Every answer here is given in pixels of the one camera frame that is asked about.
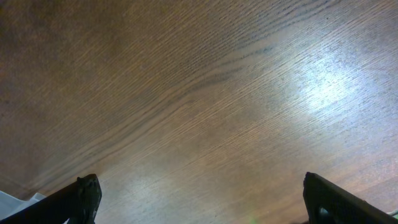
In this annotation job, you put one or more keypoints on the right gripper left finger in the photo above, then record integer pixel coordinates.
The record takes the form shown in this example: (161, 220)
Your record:
(76, 203)

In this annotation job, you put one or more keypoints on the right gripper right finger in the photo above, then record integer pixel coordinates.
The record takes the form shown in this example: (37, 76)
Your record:
(328, 203)

